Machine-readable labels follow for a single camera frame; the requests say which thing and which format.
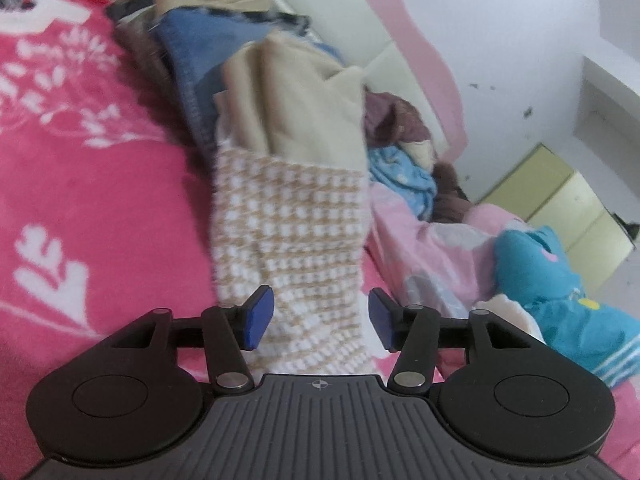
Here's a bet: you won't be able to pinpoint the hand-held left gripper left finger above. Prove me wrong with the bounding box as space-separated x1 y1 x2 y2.
107 285 276 395

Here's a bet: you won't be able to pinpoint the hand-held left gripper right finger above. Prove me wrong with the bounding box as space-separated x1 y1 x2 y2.
367 287 533 396

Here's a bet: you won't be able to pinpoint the beige checked knit cardigan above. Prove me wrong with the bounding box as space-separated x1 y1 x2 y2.
210 137 378 376

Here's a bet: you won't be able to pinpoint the pink printed quilt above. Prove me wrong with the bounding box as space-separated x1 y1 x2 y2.
367 182 640 391

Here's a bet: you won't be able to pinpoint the white knit garment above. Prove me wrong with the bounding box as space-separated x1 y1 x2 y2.
472 294 546 346

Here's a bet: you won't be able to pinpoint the light blue printed garment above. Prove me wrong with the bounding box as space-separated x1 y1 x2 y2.
369 146 437 222

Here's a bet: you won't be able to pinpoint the brown garment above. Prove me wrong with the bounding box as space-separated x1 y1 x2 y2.
362 91 471 221

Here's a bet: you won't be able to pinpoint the cream folded garment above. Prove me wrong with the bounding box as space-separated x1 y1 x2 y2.
212 35 371 173

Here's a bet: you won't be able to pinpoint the pale yellow wardrobe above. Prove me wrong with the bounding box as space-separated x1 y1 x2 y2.
480 142 638 291

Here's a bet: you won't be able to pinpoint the blue jeans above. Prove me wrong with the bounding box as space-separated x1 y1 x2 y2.
150 7 346 156

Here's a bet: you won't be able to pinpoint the pink and white headboard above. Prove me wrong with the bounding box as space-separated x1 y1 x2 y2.
235 0 468 161

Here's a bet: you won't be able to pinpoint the grey plaid garment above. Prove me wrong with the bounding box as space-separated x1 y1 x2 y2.
272 10 311 38

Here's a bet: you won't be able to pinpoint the tan folded garment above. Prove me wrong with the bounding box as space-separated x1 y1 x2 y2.
152 0 273 16

